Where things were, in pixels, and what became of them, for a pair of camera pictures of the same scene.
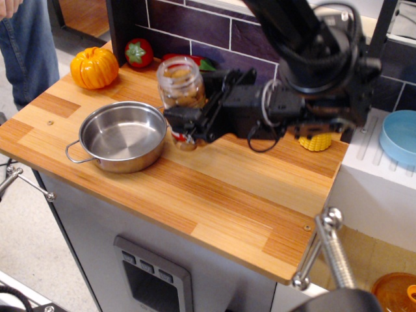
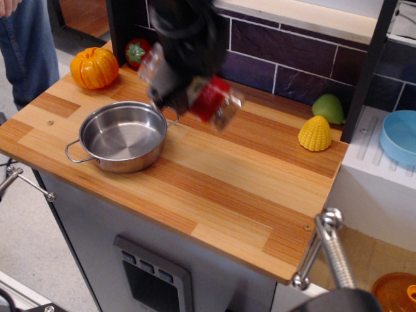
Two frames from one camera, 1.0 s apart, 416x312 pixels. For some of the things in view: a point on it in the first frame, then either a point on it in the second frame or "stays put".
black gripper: x=238 y=104 → x=177 y=97
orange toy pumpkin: x=94 y=67 stays put
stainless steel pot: x=124 y=136 stays put
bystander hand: x=8 y=8 stays put
